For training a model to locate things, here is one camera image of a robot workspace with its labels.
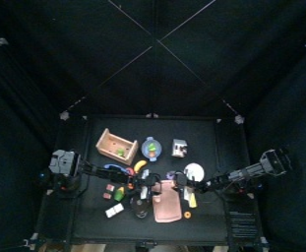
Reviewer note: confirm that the pink toy cube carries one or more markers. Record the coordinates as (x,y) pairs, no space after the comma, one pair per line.
(110,187)

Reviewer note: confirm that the white toy carton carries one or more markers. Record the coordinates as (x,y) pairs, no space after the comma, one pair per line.
(114,210)

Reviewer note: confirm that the blue-grey toy pot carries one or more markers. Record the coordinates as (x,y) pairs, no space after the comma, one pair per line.
(152,148)

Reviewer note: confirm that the yellow toy banana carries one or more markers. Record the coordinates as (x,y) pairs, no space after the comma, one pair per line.
(140,165)

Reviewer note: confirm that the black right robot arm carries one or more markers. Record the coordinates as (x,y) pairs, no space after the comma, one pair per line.
(247,171)

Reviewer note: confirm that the yellow toy wedge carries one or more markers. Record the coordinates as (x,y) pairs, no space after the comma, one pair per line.
(193,201)

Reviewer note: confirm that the white round plate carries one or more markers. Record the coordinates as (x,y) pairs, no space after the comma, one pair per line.
(194,171)

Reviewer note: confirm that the green and yellow toy corn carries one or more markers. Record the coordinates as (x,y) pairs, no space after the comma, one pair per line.
(120,194)

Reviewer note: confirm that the pink cutting board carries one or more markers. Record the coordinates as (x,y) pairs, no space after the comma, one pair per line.
(166,203)

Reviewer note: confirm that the red toy piece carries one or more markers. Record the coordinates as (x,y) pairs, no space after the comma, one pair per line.
(130,171)

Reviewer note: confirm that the orange and green toy carrot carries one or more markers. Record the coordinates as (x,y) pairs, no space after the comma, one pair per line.
(152,149)

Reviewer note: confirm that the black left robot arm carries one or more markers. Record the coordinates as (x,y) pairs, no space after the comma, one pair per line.
(99,171)

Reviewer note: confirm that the white toy knife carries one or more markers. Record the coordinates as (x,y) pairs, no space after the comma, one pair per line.
(186,193)

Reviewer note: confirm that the open wooden box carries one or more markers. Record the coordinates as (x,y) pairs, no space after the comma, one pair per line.
(117,146)

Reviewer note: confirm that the white printed table label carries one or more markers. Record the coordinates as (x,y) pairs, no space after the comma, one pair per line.
(243,223)

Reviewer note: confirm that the green toy vegetable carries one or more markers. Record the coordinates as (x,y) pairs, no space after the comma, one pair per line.
(121,152)

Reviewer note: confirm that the purple toy piece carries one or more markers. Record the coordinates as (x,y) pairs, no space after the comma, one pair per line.
(170,175)

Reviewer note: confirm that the white box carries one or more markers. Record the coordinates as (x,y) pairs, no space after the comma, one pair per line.
(180,148)

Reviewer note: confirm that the red toy cube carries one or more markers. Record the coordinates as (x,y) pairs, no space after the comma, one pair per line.
(108,196)

